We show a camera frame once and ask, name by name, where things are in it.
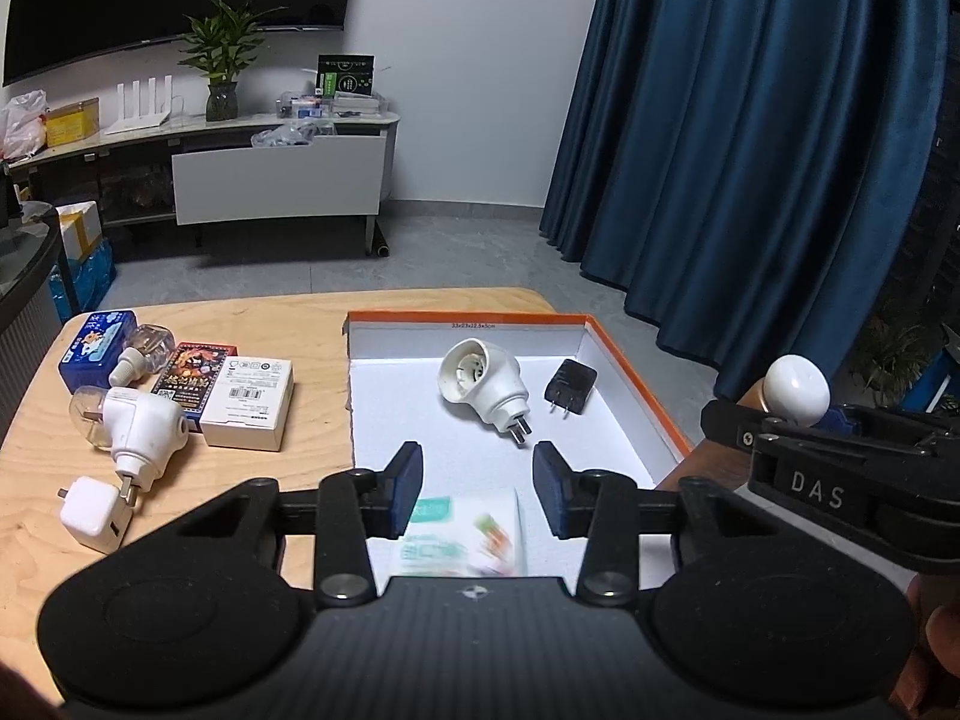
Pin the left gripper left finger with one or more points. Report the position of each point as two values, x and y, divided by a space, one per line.
398 488

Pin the white wifi router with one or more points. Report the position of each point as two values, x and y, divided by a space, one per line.
142 105

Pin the black green display box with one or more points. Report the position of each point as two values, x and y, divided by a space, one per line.
344 73

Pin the white tv cabinet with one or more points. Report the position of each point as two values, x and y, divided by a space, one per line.
198 172

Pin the teal band-aid box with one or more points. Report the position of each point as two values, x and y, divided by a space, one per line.
471 535

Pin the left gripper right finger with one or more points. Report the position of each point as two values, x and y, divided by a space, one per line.
557 488

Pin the white cube usb charger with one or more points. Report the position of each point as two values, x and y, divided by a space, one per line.
95 514

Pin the cardboard boxes on floor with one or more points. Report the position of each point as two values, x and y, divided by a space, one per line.
89 259

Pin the brown cosmetic tube white cap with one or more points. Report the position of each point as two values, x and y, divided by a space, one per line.
793 388

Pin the potted green plant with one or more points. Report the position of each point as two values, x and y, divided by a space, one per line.
219 46

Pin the orange white shallow box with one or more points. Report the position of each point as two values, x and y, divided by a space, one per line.
393 396

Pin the white plastic bag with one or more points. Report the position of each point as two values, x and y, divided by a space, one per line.
23 128

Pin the blue curtain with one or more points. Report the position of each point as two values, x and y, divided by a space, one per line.
744 170

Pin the yellow box on cabinet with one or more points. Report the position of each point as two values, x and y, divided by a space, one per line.
72 123

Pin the blue tissue pack box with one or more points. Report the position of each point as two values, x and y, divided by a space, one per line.
95 350

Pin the dark playing card box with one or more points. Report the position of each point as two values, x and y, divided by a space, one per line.
188 377

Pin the white plug-in vaporizer with bottle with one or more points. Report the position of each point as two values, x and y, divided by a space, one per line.
140 432

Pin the black power adapter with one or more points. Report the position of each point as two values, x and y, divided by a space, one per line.
570 387

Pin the black round side table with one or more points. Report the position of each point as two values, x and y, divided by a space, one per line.
32 247

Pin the white small carton box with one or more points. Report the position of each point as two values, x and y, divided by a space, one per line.
248 404

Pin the clear liquid refill bottle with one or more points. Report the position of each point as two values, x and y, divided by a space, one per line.
145 353

